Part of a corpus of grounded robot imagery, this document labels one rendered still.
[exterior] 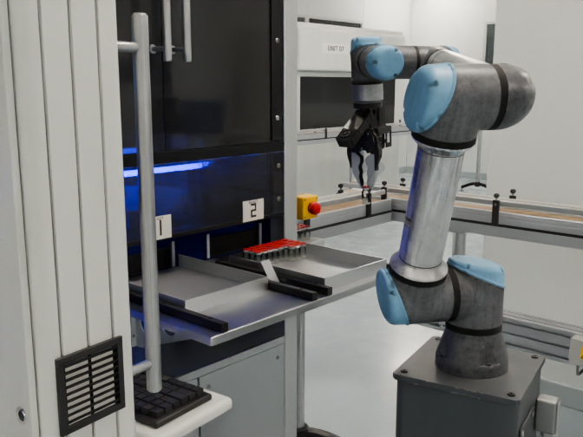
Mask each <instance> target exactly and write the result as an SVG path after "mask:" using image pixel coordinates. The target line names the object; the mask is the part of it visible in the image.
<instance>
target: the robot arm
mask: <svg viewBox="0 0 583 437"><path fill-rule="evenodd" d="M350 66H351V84H352V85H351V90H352V100H353V101H354V102H353V108H357V110H356V111H355V113H354V114H353V115H352V116H351V118H350V119H349V120H348V122H347V123H346V125H345V126H344V128H343V129H342V130H341V132H340V133H339V135H338V136H337V138H336V140H337V143H338V145H339V146H340V147H347V156H348V160H349V162H350V168H351V169H352V172H353V174H354V176H355V178H356V180H357V183H358V184H359V186H360V187H361V188H362V186H363V185H364V178H363V174H364V173H365V172H366V171H367V176H368V179H367V185H368V187H369V189H372V188H373V186H374V185H375V183H376V181H377V176H379V175H380V174H381V173H382V172H383V171H384V169H385V165H384V163H383V162H381V161H380V160H381V158H382V154H383V151H382V149H384V143H386V147H391V126H388V125H385V101H381V100H382V99H383V81H388V80H391V79H410V80H409V83H408V86H407V88H406V91H405V95H404V99H403V108H404V111H403V119H404V122H405V125H406V127H407V128H408V129H409V130H410V131H411V137H412V139H413V140H414V141H415V142H416V143H417V149H416V158H415V163H414V168H413V173H412V179H411V183H410V189H409V198H408V204H407V208H406V213H405V219H404V224H403V233H402V238H401V244H400V249H399V251H396V252H395V253H393V254H392V255H391V257H390V263H389V268H388V269H386V268H382V269H380V270H378V272H377V275H376V290H377V300H378V303H379V306H380V309H381V311H382V314H383V317H384V318H385V320H386V321H387V322H388V323H390V324H393V325H403V324H405V325H407V326H408V325H410V324H418V323H439V322H445V329H444V331H443V333H442V337H441V340H440V342H439V344H438V346H437V349H436V360H435V362H436V366H437V367H438V368H439V369H441V370H442V371H444V372H446V373H449V374H451V375H456V376H460V377H464V378H470V379H490V378H495V377H499V376H502V375H504V374H506V373H507V372H508V353H507V350H506V347H505V343H504V341H503V337H502V333H501V328H502V315H503V300H504V288H506V285H505V272H504V270H503V268H502V267H501V266H500V265H499V264H497V263H495V262H493V261H490V260H487V259H484V258H476V257H470V256H463V255H454V256H450V257H449V258H448V260H447V264H446V262H445V261H444V260H443V259H442V257H443V253H444V249H445V245H446V240H447V236H448V232H449V224H450V220H451V216H452V211H453V207H454V203H455V196H456V191H457V187H458V183H459V178H460V174H461V170H462V162H463V159H464V154H465V152H466V151H468V150H469V149H471V148H472V147H474V146H475V143H476V139H477V135H478V132H479V131H482V130H483V131H485V130H501V129H505V128H509V127H512V126H514V125H516V124H517V123H519V122H520V121H522V120H523V119H524V118H525V117H526V116H527V115H528V114H529V112H530V111H531V109H532V107H533V105H534V101H535V96H536V90H535V85H534V81H533V79H532V77H531V76H530V74H529V73H528V72H526V71H525V70H524V69H522V68H520V67H517V66H514V65H510V64H507V63H493V64H489V63H486V62H482V61H479V60H476V59H474V58H471V57H468V56H465V55H461V53H460V52H459V50H458V48H456V47H450V46H446V45H440V46H403V45H389V44H382V39H381V37H380V36H364V37H354V38H352V39H351V41H350ZM358 109H360V110H358ZM387 132H390V142H387ZM384 134H385V138H384ZM363 150H364V151H366V153H370V155H368V156H367V157H366V158H365V159H364V151H363Z"/></svg>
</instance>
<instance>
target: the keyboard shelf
mask: <svg viewBox="0 0 583 437"><path fill-rule="evenodd" d="M203 390H204V391H205V392H207V393H209V394H211V395H212V399H211V400H210V401H207V402H206V403H204V404H202V405H200V406H198V407H196V408H195V409H193V410H191V411H189V412H187V413H185V414H183V415H182V416H180V417H178V418H176V419H174V420H173V421H170V422H168V423H167V424H165V425H163V426H162V427H159V428H154V427H150V426H149V425H146V424H144V423H141V422H139V421H136V420H134V421H135V437H182V436H184V435H186V434H188V433H190V432H192V431H193V430H194V429H196V428H198V427H200V426H202V425H204V424H205V423H207V422H209V421H210V420H212V419H214V418H215V417H217V416H219V415H221V414H223V413H225V412H226V411H227V410H229V409H231V408H232V400H231V399H230V398H229V397H227V396H224V395H220V394H217V393H214V392H212V391H209V390H206V389H203Z"/></svg>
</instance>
